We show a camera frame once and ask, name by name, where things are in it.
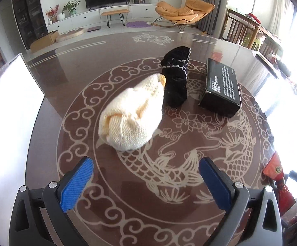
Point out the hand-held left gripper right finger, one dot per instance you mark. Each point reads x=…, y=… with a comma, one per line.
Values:
x=215, y=184

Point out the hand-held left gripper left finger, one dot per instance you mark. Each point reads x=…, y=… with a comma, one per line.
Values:
x=76, y=184

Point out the red squeeze tube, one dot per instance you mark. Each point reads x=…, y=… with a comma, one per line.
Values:
x=274, y=169

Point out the cream knitted sock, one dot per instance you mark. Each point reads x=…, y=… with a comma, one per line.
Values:
x=130, y=112

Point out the brown patterned desktop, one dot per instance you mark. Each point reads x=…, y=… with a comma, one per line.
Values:
x=69, y=64

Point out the black printed carton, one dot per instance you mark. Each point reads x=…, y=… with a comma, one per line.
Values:
x=221, y=87

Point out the black knitted sock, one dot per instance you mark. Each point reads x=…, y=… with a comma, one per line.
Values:
x=176, y=82

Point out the green plastic stool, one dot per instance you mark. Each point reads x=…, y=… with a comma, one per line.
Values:
x=251, y=41

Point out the brown cardboard box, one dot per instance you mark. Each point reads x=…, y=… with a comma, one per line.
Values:
x=44, y=41

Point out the round beige floor cushion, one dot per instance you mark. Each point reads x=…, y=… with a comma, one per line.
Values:
x=70, y=34

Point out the dark flat floor scale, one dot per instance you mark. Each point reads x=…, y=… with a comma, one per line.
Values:
x=94, y=29

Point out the wooden slatted chair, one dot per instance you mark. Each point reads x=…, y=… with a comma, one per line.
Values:
x=234, y=28

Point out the red cloth bundle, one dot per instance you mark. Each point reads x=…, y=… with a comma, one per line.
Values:
x=255, y=18

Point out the white sheer curtain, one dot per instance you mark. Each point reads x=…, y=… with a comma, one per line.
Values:
x=281, y=10

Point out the white round vase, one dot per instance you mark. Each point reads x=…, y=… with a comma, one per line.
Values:
x=60, y=17

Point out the white television cabinet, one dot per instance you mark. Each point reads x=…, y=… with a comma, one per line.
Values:
x=87, y=15

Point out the purple round floor mat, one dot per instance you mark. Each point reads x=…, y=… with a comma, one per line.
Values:
x=137, y=24

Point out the red flower plant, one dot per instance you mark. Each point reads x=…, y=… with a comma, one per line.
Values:
x=52, y=12

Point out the orange topped bench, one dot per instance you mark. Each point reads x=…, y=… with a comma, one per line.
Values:
x=114, y=12

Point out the orange rocking chair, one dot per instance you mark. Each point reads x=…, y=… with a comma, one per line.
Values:
x=179, y=11

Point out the green leafy potted plant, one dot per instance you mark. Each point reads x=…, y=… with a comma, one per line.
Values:
x=71, y=7

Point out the black glass display cabinet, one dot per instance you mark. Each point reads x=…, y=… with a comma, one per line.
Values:
x=29, y=12

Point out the grey curtain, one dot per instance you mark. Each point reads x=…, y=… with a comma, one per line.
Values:
x=211, y=2

